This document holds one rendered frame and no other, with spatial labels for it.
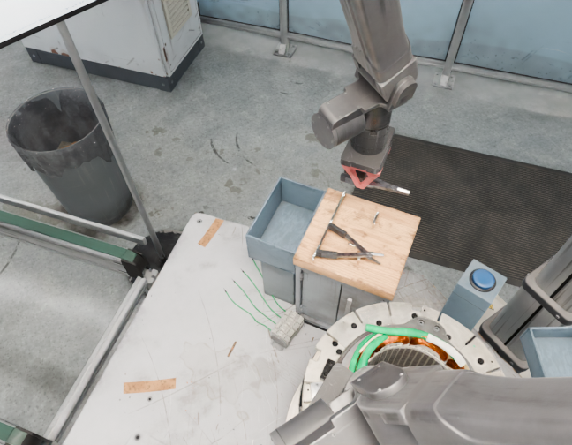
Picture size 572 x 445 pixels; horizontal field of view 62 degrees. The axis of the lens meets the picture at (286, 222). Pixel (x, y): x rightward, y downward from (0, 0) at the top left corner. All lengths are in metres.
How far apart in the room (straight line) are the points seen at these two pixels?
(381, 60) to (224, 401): 0.78
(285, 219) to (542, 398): 0.81
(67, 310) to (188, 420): 1.24
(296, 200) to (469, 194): 1.53
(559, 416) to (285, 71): 2.87
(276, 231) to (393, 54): 0.54
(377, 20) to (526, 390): 0.39
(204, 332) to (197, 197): 1.32
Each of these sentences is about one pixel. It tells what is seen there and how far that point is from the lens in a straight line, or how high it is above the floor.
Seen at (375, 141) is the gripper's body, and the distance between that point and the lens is 0.78.
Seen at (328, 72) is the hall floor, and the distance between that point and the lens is 3.06.
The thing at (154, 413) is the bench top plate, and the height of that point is 0.78.
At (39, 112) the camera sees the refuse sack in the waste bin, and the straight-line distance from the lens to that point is 2.31.
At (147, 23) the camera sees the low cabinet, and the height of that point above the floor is 0.45.
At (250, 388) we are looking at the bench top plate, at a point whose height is 0.78.
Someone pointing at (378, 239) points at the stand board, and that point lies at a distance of 0.95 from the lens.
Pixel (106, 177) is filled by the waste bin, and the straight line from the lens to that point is 2.20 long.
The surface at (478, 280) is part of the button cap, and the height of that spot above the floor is 1.04.
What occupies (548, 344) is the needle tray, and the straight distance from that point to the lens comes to 0.99.
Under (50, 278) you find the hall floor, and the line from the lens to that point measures 2.37.
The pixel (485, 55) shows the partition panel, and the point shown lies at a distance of 3.00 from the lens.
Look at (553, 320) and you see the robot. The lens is 1.19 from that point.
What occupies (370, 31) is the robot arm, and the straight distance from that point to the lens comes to 0.57.
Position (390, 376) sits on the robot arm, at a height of 1.46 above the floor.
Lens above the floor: 1.85
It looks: 55 degrees down
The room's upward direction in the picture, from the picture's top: 2 degrees counter-clockwise
